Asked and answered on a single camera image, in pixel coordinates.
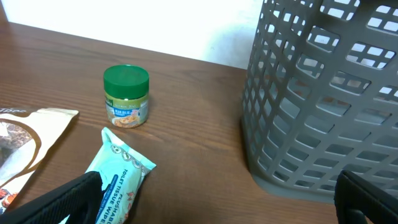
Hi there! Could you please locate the beige brown snack bag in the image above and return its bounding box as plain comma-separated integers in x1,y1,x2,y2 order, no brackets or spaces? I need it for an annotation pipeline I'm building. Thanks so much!
1,108,78,213

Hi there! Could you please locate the teal toilet wipes pack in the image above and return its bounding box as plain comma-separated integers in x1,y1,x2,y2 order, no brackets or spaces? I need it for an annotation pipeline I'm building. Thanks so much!
58,126,157,224

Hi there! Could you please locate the grey plastic basket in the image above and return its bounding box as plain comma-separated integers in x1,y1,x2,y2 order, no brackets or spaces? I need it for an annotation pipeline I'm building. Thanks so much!
242,0,397,202

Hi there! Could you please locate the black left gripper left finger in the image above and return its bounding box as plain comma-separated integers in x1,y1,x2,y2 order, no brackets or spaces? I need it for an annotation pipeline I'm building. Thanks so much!
1,171,103,224

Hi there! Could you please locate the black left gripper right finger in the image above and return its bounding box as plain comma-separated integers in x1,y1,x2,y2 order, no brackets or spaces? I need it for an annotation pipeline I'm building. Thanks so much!
334,170,397,224

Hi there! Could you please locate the green lid seasoning jar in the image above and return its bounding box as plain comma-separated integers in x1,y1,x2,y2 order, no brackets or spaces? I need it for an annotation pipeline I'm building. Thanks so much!
103,65,149,128

